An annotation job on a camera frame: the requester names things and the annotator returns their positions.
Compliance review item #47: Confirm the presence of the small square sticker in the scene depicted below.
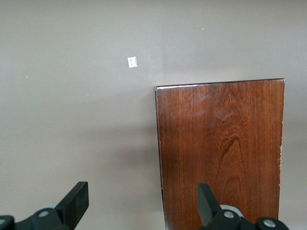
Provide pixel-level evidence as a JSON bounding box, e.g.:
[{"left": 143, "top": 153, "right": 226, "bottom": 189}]
[{"left": 127, "top": 56, "right": 138, "bottom": 69}]

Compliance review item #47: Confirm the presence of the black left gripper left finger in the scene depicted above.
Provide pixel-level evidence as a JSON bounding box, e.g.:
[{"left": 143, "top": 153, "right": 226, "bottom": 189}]
[{"left": 0, "top": 181, "right": 89, "bottom": 230}]

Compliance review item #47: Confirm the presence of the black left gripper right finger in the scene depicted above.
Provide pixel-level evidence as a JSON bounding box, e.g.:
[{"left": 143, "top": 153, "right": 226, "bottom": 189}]
[{"left": 196, "top": 183, "right": 288, "bottom": 230}]

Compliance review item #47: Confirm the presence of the dark brown wooden cabinet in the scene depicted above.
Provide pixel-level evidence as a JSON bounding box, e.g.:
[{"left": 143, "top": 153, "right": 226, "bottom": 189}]
[{"left": 154, "top": 78, "right": 286, "bottom": 230}]

